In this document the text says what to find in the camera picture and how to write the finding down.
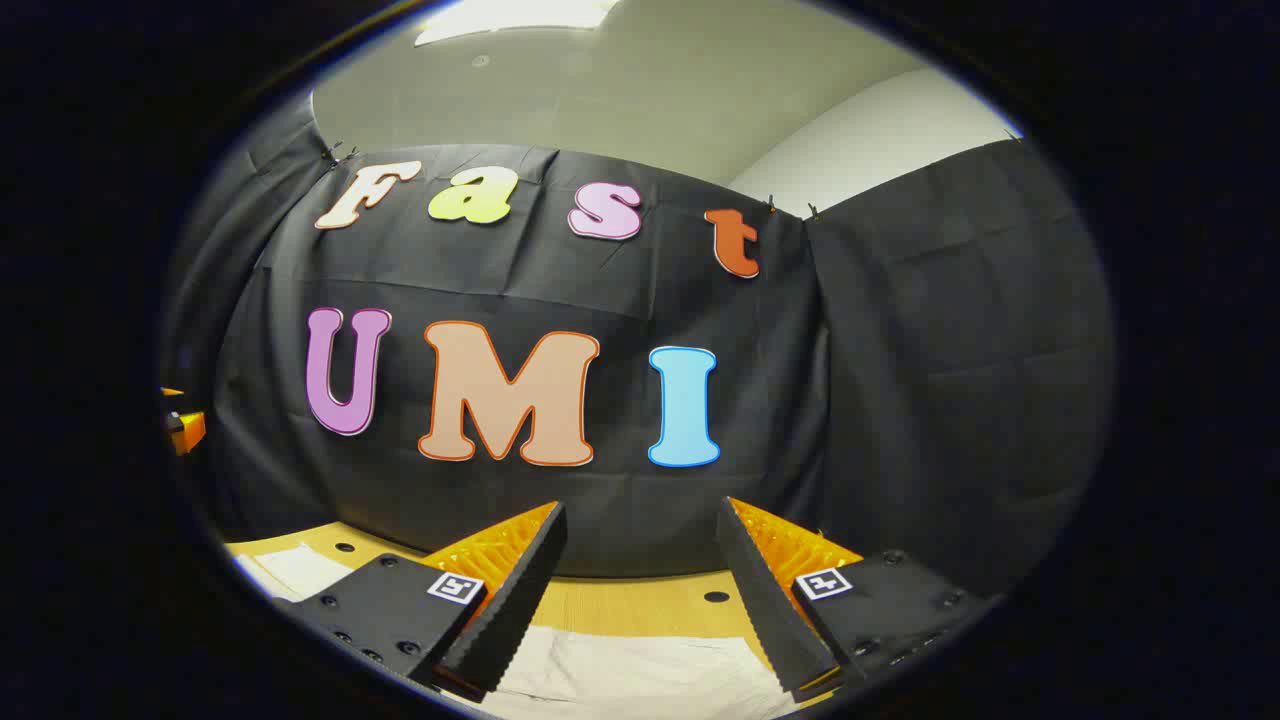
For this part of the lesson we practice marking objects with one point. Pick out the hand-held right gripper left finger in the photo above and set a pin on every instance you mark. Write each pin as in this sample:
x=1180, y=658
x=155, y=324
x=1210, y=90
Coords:
x=520, y=600

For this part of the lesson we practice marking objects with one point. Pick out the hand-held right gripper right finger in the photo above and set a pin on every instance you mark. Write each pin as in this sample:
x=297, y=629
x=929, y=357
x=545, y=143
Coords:
x=765, y=600

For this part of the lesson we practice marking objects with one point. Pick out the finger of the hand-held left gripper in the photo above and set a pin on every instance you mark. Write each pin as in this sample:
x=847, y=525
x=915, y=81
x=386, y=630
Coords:
x=188, y=428

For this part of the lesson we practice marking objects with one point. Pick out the cream white jeans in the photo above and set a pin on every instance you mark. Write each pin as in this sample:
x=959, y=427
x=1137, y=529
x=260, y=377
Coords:
x=640, y=675

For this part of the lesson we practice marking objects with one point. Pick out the black backdrop cloth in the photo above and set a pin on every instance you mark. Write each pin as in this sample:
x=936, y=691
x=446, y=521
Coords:
x=850, y=400

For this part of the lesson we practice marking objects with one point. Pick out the ceiling light panel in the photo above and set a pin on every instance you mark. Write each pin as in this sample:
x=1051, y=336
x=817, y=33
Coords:
x=510, y=15

